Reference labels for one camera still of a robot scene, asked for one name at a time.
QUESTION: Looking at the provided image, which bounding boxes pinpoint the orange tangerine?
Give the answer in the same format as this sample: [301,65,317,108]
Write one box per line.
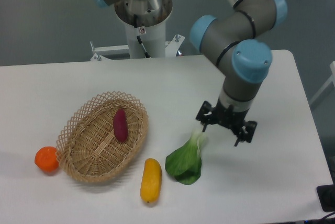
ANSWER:
[35,146,59,173]

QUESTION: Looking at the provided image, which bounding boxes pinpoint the yellow mango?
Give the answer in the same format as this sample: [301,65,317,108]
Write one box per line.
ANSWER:
[140,158,162,203]

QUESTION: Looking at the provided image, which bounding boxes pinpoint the black device at table edge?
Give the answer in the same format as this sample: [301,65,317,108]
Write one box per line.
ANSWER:
[316,184,334,212]

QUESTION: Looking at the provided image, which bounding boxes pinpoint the white pedestal base frame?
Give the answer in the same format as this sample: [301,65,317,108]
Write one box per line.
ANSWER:
[90,34,185,61]

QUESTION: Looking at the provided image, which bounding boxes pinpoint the white furniture leg right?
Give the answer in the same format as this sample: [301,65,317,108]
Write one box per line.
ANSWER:
[309,61,334,108]

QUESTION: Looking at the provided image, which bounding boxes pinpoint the green bok choy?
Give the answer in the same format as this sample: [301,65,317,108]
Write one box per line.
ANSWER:
[165,131,207,185]

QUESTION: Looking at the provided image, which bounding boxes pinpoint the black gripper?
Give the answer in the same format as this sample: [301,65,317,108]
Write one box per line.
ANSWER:
[196,98,257,147]

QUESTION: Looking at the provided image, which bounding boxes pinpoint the woven wicker basket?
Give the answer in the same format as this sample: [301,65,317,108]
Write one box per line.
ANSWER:
[56,91,149,183]

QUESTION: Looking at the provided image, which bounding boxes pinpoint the purple sweet potato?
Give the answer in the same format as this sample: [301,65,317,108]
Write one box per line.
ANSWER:
[113,109,128,142]

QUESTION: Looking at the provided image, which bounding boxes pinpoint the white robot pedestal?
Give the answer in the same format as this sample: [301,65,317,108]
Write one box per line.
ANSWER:
[114,0,173,59]

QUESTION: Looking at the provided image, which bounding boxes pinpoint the black cable on pedestal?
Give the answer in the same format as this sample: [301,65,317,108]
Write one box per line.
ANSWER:
[132,14,151,59]

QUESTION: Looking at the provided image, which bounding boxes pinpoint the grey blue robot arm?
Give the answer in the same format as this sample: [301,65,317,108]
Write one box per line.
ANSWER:
[95,0,287,143]

